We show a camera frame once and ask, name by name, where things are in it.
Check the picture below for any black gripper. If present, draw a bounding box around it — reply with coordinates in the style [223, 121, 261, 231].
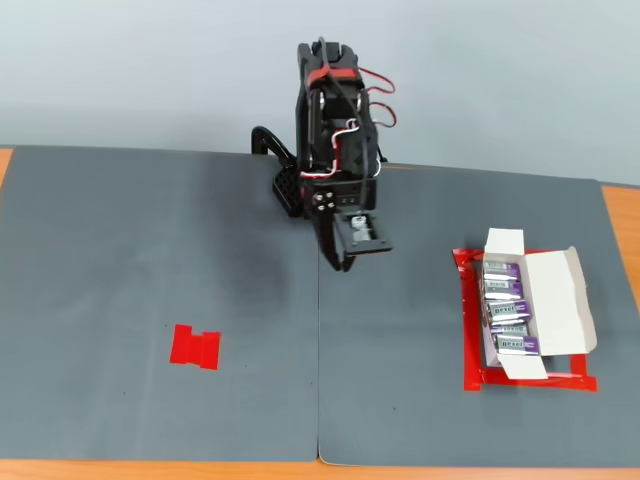
[301, 176, 379, 274]

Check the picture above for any purple silver Bexel battery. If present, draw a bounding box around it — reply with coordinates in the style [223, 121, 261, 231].
[483, 278, 524, 301]
[494, 334, 541, 358]
[482, 260, 522, 282]
[490, 323, 531, 339]
[485, 298, 533, 328]

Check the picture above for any white cardboard box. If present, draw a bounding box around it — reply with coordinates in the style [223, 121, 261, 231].
[481, 227, 599, 381]

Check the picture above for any black table clamp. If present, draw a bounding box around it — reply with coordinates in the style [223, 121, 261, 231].
[250, 125, 298, 172]

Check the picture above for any gray table mat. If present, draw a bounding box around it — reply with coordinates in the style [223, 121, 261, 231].
[0, 144, 321, 464]
[317, 160, 634, 469]

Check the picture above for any red tape band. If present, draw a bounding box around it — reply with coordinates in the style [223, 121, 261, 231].
[305, 69, 363, 87]

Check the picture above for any red tape marker patch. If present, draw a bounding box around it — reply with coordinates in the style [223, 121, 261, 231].
[168, 323, 222, 372]

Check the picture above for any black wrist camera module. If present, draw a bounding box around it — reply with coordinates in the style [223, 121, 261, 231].
[331, 210, 395, 258]

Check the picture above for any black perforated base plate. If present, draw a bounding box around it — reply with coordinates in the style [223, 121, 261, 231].
[270, 166, 306, 220]

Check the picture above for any red white black servo wire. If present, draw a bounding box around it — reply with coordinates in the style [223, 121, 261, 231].
[298, 116, 362, 180]
[366, 101, 398, 129]
[358, 66, 397, 97]

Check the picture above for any red tape frame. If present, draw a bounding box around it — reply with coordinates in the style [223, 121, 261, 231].
[451, 246, 600, 394]

